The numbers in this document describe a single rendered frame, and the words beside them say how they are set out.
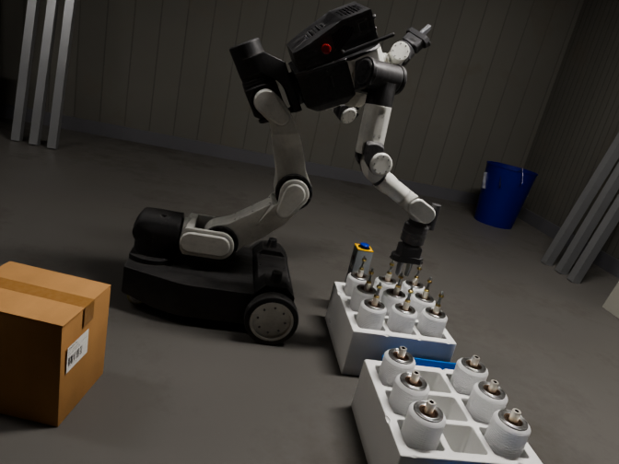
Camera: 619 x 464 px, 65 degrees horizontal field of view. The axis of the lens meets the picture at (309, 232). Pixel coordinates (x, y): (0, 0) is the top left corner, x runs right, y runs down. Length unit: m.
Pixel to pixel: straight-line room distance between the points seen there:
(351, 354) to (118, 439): 0.79
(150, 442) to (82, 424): 0.18
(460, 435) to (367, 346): 0.45
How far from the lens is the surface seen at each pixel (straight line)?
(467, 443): 1.49
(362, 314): 1.73
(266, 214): 1.84
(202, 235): 1.86
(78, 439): 1.44
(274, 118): 1.76
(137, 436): 1.44
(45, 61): 4.30
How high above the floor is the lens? 0.98
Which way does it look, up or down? 18 degrees down
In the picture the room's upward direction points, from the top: 13 degrees clockwise
